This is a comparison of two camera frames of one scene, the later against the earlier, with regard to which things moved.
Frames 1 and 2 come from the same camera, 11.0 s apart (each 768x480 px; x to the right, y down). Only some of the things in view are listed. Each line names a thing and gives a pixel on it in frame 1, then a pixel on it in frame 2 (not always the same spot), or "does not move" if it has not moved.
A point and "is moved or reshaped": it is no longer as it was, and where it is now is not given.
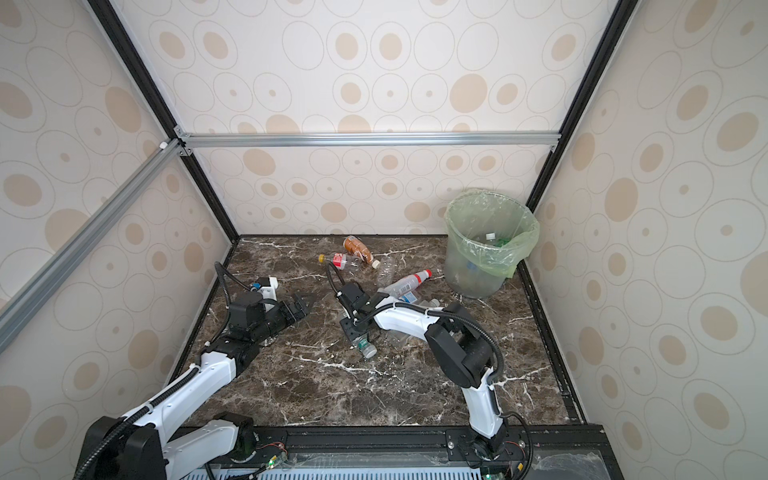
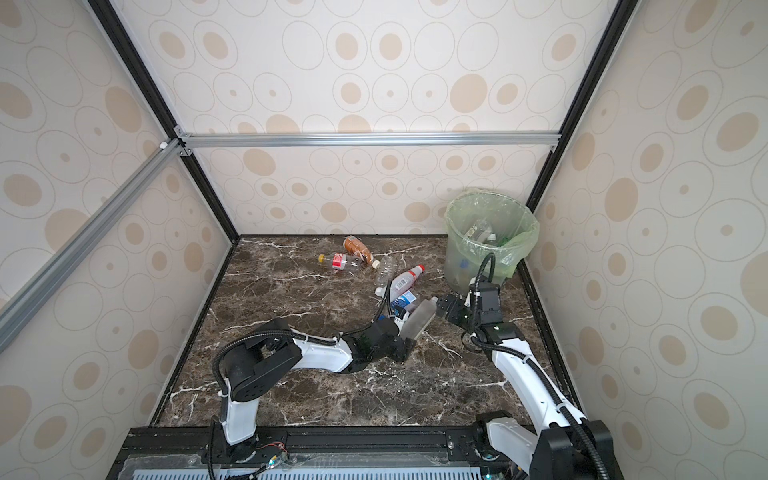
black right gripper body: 349,326 to 475,323
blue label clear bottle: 409,297 does not move
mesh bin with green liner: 485,234 does not move
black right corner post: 602,57 does not move
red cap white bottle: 407,284 is moved or reshaped
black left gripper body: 272,323 to 394,352
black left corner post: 127,50 does not move
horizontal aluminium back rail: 231,139 does not move
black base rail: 549,452 does not move
